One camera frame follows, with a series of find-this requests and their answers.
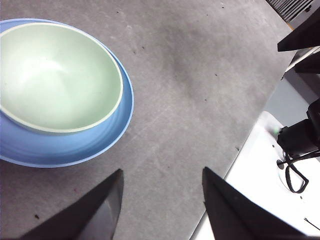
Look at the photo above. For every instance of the black camera device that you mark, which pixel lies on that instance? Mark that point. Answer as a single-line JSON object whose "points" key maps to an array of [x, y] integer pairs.
{"points": [[300, 135]]}

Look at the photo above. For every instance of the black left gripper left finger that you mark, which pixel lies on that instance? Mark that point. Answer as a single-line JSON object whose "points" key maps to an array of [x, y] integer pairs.
{"points": [[87, 215]]}

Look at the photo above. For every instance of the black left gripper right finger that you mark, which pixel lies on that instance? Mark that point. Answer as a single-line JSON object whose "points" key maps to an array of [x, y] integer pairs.
{"points": [[237, 217]]}

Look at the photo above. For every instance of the blue round plate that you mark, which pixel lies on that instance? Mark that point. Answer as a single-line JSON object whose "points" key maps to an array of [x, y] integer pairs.
{"points": [[62, 150]]}

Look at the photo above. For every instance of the green ribbed bowl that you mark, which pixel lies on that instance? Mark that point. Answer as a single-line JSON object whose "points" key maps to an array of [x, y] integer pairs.
{"points": [[57, 75]]}

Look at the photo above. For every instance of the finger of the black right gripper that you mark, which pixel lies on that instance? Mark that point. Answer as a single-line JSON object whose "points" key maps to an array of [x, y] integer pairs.
{"points": [[305, 37], [311, 66]]}

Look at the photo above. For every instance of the dark slatted grille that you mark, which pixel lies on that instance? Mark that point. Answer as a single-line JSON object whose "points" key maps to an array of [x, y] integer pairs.
{"points": [[287, 7]]}

